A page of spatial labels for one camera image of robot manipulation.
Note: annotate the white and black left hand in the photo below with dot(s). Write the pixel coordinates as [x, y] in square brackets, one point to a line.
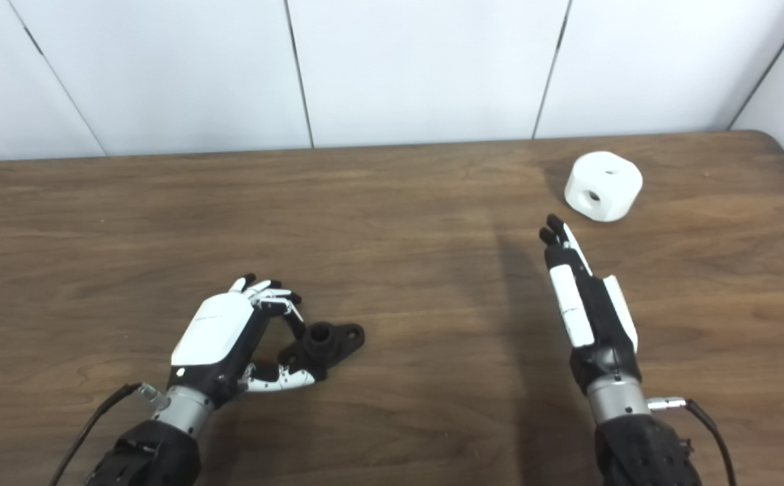
[213, 331]

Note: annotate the white and black right hand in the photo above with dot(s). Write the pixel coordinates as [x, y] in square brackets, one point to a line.
[571, 304]

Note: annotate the black flanged holder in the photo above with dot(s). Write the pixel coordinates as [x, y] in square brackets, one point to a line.
[328, 345]

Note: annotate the round white piece with holes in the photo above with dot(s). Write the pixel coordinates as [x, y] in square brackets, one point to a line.
[614, 192]

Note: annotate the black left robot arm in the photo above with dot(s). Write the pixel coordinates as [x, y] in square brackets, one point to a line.
[156, 452]

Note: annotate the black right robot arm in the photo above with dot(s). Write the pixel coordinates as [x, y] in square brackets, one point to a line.
[635, 445]

